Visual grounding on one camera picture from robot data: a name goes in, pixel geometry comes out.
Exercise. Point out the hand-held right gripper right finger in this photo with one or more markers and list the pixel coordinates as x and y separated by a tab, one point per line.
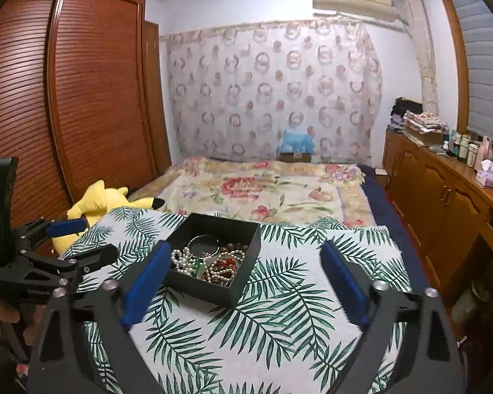
347	291

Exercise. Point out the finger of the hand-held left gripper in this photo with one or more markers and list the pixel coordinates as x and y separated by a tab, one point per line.
65	228
94	256

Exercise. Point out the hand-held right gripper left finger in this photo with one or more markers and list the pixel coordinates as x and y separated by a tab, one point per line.
143	291

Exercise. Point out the pile of bead jewelry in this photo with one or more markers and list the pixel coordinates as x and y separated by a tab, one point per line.
217	275

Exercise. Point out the black jewelry box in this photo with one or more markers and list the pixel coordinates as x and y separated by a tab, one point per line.
230	283

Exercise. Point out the green bead jewelry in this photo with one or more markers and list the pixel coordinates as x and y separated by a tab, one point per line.
197	264

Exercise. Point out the person's left hand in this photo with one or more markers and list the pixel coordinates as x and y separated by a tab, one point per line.
0	312

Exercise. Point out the yellow plush toy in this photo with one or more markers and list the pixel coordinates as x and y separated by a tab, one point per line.
98	201

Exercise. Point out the silver bangle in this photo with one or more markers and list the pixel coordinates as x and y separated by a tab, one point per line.
193	241

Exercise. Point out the green leaf print cloth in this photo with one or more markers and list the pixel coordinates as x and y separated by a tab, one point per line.
279	320

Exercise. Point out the white power strip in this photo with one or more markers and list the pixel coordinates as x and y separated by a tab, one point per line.
381	170

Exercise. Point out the wooden cabinet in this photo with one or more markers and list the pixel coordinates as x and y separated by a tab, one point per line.
435	197

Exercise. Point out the wooden slatted wardrobe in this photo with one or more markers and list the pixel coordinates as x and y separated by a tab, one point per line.
78	90

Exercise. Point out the brown cardboard box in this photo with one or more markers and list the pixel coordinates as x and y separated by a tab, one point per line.
295	157

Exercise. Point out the floral blanket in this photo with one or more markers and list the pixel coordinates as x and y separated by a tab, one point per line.
246	188

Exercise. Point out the blue plastic bag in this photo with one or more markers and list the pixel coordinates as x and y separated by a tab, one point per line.
295	140

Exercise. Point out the pink tissue box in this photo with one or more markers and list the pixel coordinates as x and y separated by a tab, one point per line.
487	174

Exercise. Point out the row of cosmetic bottles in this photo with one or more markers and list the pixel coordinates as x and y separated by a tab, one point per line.
462	147

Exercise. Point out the patterned folded cloth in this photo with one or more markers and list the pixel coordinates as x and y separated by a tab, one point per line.
427	122

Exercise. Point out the stack of dark folded clothes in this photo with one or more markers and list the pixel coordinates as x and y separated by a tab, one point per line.
404	111

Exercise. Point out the pink bottle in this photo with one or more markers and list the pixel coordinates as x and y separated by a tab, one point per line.
484	150

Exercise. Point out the cream lace curtain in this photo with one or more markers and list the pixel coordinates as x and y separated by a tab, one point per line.
421	49

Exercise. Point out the grey window blind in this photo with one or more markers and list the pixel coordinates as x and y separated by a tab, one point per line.
484	57

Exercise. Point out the wooden window frame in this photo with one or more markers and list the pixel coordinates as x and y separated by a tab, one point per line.
452	57

